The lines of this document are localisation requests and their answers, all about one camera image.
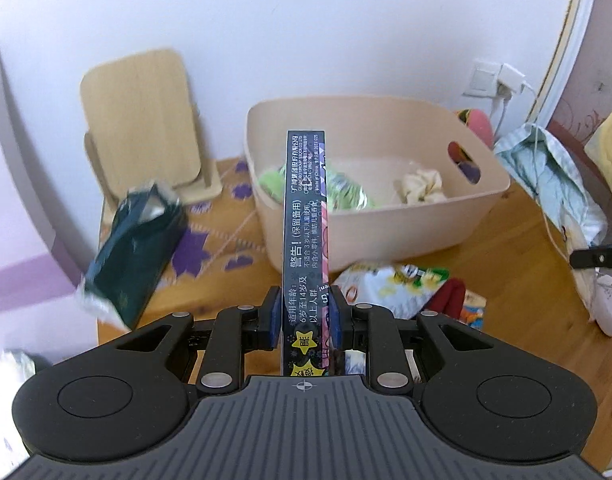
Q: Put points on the wooden desktop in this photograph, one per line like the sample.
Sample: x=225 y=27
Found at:
x=511 y=270

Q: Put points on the beige plastic storage basket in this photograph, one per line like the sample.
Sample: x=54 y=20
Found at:
x=386 y=232

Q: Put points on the green snack packet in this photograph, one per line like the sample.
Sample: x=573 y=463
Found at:
x=346 y=190

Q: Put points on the wooden chair back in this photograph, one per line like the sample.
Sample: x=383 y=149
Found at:
x=141 y=115

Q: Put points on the purple flower table mat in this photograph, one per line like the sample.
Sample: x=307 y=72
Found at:
x=193 y=250

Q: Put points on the yellow rolled towel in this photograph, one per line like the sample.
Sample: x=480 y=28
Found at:
x=611 y=140

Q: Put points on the white green snack bag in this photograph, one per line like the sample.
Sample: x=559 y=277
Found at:
x=386 y=285

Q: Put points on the white charger plug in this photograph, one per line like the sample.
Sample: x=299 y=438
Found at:
x=511 y=77

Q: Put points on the light blue blanket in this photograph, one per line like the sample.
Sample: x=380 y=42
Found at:
x=541 y=170

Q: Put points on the white power strip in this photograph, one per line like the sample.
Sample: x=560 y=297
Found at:
x=608 y=305

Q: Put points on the dark green tissue pack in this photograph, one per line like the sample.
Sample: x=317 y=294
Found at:
x=131 y=260

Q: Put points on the white wall switch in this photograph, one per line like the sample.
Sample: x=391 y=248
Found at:
x=481 y=77

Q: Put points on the pink plush toy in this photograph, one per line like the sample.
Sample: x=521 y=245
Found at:
x=478 y=125

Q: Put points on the red soft item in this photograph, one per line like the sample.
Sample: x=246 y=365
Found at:
x=451 y=295

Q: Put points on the long dark blue printed box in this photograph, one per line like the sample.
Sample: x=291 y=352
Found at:
x=303 y=240

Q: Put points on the pink patterned headboard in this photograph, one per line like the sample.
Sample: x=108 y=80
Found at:
x=596 y=60

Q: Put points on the colourful printed card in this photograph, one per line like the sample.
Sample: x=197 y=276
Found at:
x=473 y=312

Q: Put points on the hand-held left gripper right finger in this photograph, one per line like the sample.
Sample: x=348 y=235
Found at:
x=338 y=317

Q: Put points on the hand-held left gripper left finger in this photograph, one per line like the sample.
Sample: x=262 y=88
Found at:
x=273 y=317

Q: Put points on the crumpled cream wrapper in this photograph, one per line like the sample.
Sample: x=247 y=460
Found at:
x=423 y=185

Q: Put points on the white plastic bag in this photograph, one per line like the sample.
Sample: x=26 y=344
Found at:
x=11 y=370

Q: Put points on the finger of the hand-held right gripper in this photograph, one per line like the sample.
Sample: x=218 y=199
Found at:
x=596 y=256

